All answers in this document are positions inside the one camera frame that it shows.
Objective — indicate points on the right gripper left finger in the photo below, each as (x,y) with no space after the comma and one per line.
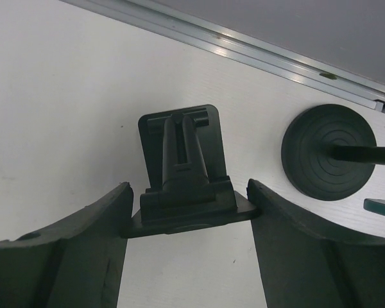
(74,262)

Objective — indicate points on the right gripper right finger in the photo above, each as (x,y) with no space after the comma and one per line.
(306,260)

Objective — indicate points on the black round-base phone stand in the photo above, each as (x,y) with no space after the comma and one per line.
(329,152)

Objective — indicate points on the black folding phone stand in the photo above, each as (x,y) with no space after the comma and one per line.
(189,185)

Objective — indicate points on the aluminium table edge rail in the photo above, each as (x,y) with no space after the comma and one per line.
(185,28)

